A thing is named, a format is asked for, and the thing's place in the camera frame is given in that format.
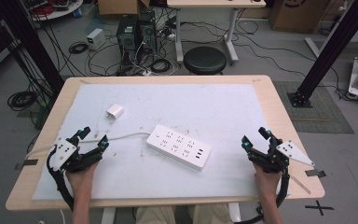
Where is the grey floor mat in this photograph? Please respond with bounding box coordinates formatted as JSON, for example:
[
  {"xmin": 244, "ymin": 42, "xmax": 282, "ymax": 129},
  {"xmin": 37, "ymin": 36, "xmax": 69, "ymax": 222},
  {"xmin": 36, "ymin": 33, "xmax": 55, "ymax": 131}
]
[{"xmin": 273, "ymin": 80, "xmax": 355, "ymax": 134}]

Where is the white desk with legs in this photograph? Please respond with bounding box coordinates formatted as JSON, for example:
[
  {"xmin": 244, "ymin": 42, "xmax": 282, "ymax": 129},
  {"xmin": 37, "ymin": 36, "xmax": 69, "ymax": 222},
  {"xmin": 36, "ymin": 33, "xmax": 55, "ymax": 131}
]
[{"xmin": 166, "ymin": 0, "xmax": 267, "ymax": 65}]

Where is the white power strip cable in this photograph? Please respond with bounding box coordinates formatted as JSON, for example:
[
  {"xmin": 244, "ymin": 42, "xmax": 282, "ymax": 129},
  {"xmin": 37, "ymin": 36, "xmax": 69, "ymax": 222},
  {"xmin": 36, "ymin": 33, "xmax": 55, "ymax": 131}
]
[{"xmin": 23, "ymin": 132, "xmax": 152, "ymax": 161}]

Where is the grey tape piece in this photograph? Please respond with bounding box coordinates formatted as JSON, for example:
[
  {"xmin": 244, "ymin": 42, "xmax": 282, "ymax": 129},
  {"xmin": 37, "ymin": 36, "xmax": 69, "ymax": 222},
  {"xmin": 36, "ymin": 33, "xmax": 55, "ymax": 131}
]
[
  {"xmin": 305, "ymin": 169, "xmax": 327, "ymax": 178},
  {"xmin": 14, "ymin": 159, "xmax": 39, "ymax": 171}
]

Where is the person's right hand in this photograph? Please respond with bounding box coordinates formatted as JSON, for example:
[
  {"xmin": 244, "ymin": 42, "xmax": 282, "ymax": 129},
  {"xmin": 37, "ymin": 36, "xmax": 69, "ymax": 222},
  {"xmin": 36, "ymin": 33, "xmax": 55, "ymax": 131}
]
[{"xmin": 253, "ymin": 162, "xmax": 283, "ymax": 197}]

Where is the white power strip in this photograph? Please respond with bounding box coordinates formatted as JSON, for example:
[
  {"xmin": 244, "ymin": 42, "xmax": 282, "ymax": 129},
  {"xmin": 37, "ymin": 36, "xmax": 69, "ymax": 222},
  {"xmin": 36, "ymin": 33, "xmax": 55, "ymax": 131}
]
[{"xmin": 145, "ymin": 124, "xmax": 213, "ymax": 172}]

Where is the black tape cross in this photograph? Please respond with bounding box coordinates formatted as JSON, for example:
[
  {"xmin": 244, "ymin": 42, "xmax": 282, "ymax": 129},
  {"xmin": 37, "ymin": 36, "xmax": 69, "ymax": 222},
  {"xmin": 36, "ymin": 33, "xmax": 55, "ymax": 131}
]
[{"xmin": 304, "ymin": 200, "xmax": 335, "ymax": 217}]

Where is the black round stool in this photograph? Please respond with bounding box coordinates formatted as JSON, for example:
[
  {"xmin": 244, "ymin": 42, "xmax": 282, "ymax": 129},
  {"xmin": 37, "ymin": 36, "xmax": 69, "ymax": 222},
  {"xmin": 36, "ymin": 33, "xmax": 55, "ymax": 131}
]
[{"xmin": 183, "ymin": 46, "xmax": 227, "ymax": 76}]

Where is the white power adapter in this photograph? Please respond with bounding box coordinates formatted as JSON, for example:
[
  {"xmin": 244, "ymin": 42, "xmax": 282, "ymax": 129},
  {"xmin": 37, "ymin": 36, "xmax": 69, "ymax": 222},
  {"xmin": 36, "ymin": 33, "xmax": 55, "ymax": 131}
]
[{"xmin": 105, "ymin": 104, "xmax": 125, "ymax": 120}]

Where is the round white table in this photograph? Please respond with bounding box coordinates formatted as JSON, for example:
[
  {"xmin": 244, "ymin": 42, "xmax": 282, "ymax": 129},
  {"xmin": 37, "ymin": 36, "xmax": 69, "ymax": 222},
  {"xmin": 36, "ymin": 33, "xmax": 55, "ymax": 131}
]
[{"xmin": 21, "ymin": 0, "xmax": 84, "ymax": 22}]

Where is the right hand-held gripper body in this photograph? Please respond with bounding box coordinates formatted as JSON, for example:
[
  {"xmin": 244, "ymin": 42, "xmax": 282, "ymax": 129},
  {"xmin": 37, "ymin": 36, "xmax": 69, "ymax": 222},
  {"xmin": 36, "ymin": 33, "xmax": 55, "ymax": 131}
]
[{"xmin": 249, "ymin": 139, "xmax": 316, "ymax": 175}]

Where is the white bench power supply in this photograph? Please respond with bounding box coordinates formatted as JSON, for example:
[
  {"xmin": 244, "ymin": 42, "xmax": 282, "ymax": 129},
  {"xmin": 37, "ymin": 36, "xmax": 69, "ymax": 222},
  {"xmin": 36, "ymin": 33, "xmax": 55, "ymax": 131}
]
[{"xmin": 86, "ymin": 28, "xmax": 106, "ymax": 51}]

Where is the black computer tower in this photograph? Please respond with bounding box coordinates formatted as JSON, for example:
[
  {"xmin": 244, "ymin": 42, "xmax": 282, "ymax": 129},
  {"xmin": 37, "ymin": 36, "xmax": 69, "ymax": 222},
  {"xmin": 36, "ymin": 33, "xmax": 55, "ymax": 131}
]
[
  {"xmin": 137, "ymin": 9, "xmax": 158, "ymax": 54},
  {"xmin": 117, "ymin": 14, "xmax": 140, "ymax": 62}
]

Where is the white table leg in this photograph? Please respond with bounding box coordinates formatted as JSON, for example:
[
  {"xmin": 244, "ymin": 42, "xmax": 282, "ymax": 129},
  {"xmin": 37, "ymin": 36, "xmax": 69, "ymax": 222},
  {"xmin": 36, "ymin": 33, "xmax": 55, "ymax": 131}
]
[
  {"xmin": 101, "ymin": 206, "xmax": 117, "ymax": 224},
  {"xmin": 227, "ymin": 203, "xmax": 242, "ymax": 223}
]

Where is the person's right leg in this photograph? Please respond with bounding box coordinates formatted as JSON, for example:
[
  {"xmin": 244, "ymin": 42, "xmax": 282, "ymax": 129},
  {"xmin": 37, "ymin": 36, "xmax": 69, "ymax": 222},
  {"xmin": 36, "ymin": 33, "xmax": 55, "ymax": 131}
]
[{"xmin": 187, "ymin": 203, "xmax": 234, "ymax": 224}]

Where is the black aluminium post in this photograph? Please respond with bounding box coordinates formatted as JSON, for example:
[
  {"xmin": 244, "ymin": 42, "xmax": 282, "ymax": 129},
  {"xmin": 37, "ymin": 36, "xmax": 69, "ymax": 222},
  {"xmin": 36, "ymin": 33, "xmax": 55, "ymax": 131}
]
[
  {"xmin": 287, "ymin": 0, "xmax": 358, "ymax": 108},
  {"xmin": 0, "ymin": 0, "xmax": 65, "ymax": 94}
]

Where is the large cardboard box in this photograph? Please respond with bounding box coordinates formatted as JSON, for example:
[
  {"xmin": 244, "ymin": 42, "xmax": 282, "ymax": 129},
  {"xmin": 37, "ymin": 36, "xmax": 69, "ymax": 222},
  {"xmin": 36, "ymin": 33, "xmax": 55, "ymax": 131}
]
[{"xmin": 268, "ymin": 0, "xmax": 332, "ymax": 35}]

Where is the person's left hand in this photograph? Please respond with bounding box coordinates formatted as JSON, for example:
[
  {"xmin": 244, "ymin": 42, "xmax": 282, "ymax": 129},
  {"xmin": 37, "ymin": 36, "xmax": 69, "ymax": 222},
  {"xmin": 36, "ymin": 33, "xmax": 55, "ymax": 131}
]
[{"xmin": 64, "ymin": 161, "xmax": 101, "ymax": 191}]

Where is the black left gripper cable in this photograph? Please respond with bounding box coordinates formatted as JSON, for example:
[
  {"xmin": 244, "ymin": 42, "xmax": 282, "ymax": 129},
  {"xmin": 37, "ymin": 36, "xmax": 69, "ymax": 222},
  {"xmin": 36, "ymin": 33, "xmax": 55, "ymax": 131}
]
[{"xmin": 46, "ymin": 146, "xmax": 76, "ymax": 213}]

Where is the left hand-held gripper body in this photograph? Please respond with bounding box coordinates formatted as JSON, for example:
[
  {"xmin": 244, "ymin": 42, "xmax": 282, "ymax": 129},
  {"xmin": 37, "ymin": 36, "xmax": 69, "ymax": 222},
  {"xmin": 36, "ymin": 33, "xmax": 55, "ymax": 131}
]
[{"xmin": 50, "ymin": 136, "xmax": 103, "ymax": 175}]

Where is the white table mat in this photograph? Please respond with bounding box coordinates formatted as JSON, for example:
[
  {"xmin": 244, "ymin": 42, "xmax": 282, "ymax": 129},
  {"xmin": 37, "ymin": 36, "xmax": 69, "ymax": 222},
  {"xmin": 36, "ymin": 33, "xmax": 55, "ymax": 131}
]
[{"xmin": 32, "ymin": 83, "xmax": 291, "ymax": 201}]

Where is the thin wooden strip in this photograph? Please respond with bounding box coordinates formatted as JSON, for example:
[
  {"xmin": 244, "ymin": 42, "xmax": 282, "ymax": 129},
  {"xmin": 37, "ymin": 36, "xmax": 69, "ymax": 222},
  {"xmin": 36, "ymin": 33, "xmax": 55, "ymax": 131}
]
[{"xmin": 290, "ymin": 175, "xmax": 311, "ymax": 195}]

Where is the black cable coil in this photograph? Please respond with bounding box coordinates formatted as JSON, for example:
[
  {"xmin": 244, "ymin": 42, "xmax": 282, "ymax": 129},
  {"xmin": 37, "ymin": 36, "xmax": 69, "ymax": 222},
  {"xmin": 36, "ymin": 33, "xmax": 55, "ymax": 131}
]
[
  {"xmin": 149, "ymin": 58, "xmax": 172, "ymax": 75},
  {"xmin": 68, "ymin": 41, "xmax": 90, "ymax": 55},
  {"xmin": 7, "ymin": 91, "xmax": 38, "ymax": 112}
]

